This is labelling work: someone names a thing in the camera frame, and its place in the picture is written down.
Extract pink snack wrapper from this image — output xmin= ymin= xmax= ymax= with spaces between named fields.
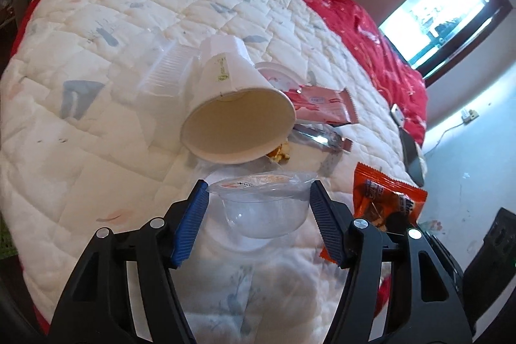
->
xmin=280 ymin=84 xmax=359 ymax=126

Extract yellow food crumbs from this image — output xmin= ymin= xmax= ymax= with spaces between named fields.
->
xmin=266 ymin=143 xmax=292 ymax=163

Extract white plastic lid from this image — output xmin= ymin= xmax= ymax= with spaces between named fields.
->
xmin=255 ymin=62 xmax=301 ymax=91

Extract window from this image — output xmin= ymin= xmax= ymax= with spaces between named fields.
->
xmin=379 ymin=0 xmax=493 ymax=67

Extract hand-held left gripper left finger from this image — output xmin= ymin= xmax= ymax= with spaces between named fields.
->
xmin=50 ymin=180 xmax=210 ymax=344

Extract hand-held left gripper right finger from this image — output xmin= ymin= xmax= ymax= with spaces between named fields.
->
xmin=309 ymin=180 xmax=474 ymax=344

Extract orange snack packet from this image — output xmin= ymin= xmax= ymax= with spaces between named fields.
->
xmin=318 ymin=162 xmax=429 ymax=262

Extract silver red snack wrapper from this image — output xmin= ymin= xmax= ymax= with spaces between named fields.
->
xmin=292 ymin=124 xmax=354 ymax=156

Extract dark flat object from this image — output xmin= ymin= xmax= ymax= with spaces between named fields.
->
xmin=399 ymin=126 xmax=426 ymax=184

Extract white power cable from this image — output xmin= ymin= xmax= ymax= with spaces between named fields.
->
xmin=423 ymin=119 xmax=468 ymax=160

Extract clear plastic bowl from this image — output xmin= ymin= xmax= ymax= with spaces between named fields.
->
xmin=206 ymin=172 xmax=319 ymax=241

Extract white paper cup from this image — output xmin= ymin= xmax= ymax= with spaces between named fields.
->
xmin=179 ymin=35 xmax=297 ymax=165

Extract white quilted blanket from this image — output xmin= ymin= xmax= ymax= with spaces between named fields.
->
xmin=0 ymin=0 xmax=425 ymax=344

